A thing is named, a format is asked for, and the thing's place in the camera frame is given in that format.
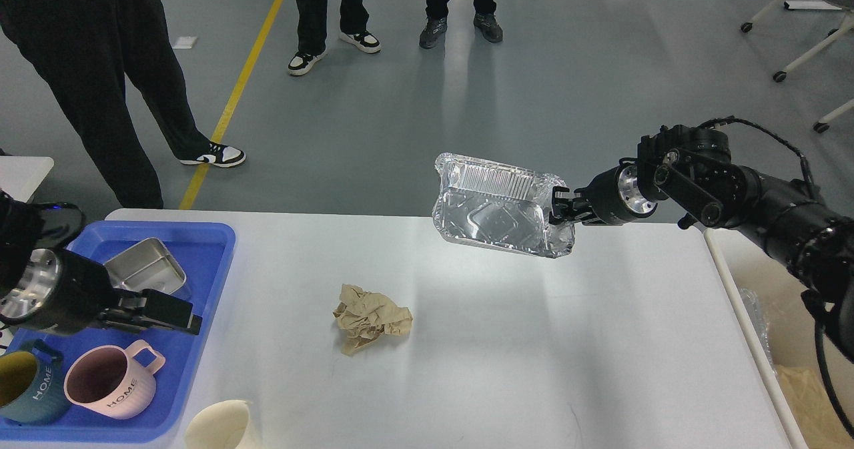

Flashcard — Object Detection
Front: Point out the cream plastic bin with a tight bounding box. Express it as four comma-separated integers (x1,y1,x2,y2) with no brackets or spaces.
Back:
704,230,821,448

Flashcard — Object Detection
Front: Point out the pink ribbed mug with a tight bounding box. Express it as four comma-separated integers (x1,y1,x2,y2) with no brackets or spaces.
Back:
63,340,167,420

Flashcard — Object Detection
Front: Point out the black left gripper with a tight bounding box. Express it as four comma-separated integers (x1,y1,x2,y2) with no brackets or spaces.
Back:
1,249,202,336

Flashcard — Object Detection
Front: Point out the brown paper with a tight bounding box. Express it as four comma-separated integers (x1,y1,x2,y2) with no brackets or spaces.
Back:
774,364,853,448
333,284,414,357

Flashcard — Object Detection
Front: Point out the stainless steel tray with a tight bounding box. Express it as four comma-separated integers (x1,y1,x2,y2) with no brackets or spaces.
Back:
104,238,191,301

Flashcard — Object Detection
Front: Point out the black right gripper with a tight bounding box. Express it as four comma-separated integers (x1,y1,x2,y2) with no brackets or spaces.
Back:
549,164,658,226

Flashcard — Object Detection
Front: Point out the blue plastic bin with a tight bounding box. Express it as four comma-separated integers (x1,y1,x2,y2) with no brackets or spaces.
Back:
1,221,236,448

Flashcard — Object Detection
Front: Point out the person with black-white sneakers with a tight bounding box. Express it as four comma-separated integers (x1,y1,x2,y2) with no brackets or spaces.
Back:
287,0,382,76

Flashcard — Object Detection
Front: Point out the brown paper in bin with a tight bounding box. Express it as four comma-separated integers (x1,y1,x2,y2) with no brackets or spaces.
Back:
774,364,853,448

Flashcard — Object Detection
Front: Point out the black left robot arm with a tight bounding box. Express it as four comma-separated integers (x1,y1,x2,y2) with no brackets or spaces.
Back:
1,193,202,336

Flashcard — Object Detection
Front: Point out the aluminium foil tray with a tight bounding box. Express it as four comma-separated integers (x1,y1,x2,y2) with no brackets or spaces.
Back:
432,152,574,258

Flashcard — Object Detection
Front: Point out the person with grey sneakers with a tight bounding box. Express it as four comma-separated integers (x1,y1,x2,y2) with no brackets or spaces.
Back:
419,0,504,49

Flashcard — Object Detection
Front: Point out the white side table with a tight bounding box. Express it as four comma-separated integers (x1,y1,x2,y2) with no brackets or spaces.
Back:
1,156,55,202

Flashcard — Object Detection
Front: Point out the white rolling chair base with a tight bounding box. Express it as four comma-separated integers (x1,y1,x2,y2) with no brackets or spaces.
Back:
737,0,852,135

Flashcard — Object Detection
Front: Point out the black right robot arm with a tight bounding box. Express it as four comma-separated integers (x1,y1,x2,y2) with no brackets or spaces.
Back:
548,117,853,432

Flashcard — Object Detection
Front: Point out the dark teal mug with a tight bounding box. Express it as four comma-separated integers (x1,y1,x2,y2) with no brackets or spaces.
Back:
1,340,72,425

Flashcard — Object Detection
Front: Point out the cream cup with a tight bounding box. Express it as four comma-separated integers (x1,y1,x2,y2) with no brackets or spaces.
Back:
184,400,264,448

